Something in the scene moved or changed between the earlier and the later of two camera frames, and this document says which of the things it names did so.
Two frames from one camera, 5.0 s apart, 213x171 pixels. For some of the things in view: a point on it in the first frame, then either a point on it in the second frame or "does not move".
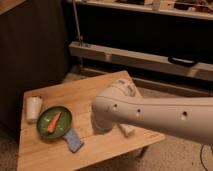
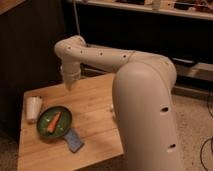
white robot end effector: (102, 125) → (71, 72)
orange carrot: (50, 128) does not move
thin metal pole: (77, 22) does not move
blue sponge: (73, 140) does not move
